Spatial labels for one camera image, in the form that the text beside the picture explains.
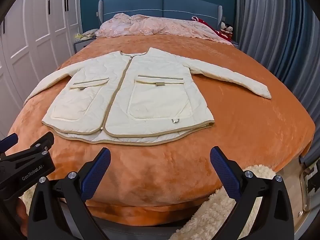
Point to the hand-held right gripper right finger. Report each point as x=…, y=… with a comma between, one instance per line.
x=222, y=170

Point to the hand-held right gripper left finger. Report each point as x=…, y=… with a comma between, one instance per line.
x=98, y=165

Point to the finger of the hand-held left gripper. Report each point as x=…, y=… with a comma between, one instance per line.
x=41, y=141
x=7, y=142

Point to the cream quilted jacket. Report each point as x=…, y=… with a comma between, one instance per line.
x=155, y=80

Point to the cream fluffy rug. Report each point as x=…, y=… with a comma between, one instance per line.
x=212, y=212

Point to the orange plush blanket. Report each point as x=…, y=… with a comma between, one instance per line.
x=237, y=120

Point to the grey nightstand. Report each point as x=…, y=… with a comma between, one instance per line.
x=80, y=46

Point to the white wardrobe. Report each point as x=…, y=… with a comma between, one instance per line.
x=30, y=30

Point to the yellow cloth bundle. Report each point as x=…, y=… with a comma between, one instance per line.
x=86, y=35

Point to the red cloth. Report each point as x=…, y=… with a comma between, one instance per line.
x=223, y=36

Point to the plush dolls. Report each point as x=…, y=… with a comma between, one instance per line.
x=227, y=28

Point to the grey curtain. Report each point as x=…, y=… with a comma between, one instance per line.
x=275, y=30

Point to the blue upholstered headboard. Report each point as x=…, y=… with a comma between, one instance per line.
x=160, y=6

